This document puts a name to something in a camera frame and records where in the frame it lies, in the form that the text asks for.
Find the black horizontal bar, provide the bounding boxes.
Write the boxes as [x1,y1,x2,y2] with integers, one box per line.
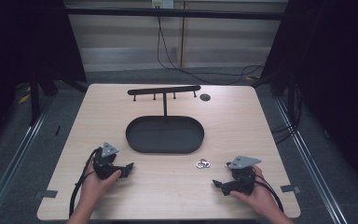
[63,7,289,21]

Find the black wall cable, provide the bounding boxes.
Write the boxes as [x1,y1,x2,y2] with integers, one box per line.
[156,5,267,86]

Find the black hook rack with tray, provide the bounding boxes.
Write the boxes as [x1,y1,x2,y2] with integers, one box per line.
[125,84,206,155]

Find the white wall socket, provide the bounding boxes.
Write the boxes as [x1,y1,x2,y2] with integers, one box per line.
[151,0,175,9]

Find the metal floor rail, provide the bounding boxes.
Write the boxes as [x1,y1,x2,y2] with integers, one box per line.
[274,97,350,224]
[0,92,58,224]

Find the person's right hand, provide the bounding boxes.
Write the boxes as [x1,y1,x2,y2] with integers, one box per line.
[228,164,282,217]

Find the person's left hand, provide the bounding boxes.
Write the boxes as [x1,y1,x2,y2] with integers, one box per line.
[79,161,123,203]

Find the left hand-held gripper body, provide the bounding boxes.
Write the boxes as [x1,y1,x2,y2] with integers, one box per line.
[91,142,129,181]

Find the dark curtain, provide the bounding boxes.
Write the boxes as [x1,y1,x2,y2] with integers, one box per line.
[259,0,358,198]
[0,0,89,155]

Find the grey tape strip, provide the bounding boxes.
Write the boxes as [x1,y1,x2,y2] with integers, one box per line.
[33,189,59,200]
[280,184,302,194]

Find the silver key ring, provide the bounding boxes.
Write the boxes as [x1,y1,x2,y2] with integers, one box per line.
[195,158,212,170]

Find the black floor cables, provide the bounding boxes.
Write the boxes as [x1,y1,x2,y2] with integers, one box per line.
[271,83,303,145]

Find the yellow floor scrap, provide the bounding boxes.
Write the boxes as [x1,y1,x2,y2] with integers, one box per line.
[17,87,33,105]

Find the black metal stand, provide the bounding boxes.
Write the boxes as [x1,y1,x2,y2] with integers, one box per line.
[28,62,60,127]

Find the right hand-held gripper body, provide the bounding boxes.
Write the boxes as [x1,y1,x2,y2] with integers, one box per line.
[225,155,262,197]

